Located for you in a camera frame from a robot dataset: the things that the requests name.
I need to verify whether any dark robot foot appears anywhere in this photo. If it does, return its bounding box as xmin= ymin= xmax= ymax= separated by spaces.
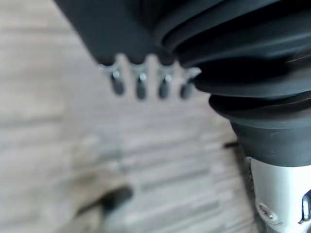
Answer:
xmin=77 ymin=185 xmax=134 ymax=217

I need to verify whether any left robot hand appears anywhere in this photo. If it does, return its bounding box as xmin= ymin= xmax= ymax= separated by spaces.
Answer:
xmin=52 ymin=0 xmax=311 ymax=233

